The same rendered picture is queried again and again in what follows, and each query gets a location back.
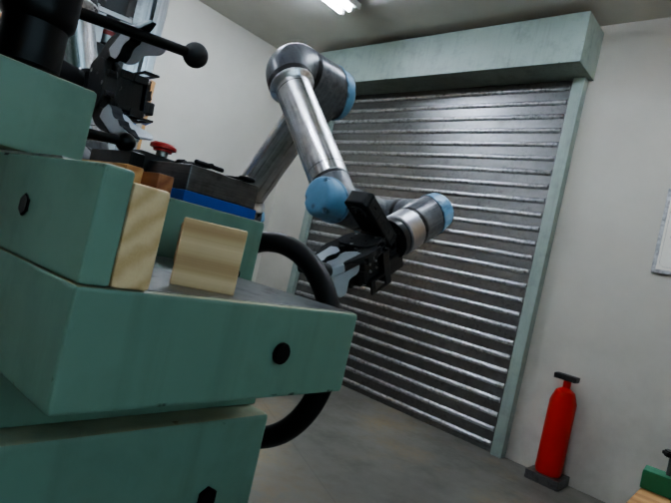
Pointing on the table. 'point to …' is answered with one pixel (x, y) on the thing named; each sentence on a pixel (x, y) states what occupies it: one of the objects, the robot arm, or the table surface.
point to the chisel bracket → (42, 111)
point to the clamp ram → (118, 157)
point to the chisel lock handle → (114, 139)
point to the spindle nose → (38, 31)
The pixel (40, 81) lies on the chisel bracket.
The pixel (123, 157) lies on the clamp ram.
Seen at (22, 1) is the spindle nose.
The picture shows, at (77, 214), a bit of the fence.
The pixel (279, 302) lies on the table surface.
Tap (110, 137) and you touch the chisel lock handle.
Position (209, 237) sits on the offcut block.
